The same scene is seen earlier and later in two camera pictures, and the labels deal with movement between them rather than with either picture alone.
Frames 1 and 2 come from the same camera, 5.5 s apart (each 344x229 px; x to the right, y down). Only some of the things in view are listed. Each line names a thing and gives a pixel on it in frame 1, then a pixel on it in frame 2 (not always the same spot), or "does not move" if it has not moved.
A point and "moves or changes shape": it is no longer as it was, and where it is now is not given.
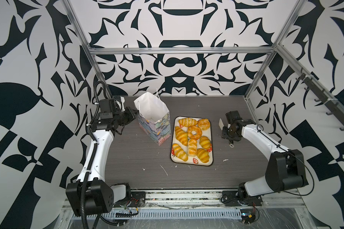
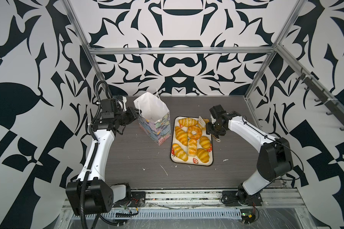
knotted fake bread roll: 204,124 does not move
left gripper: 130,114 does not move
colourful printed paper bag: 154,118 does not move
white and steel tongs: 221,125 moves or changes shape
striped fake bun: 205,142 does not move
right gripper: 223,134 → 209,130
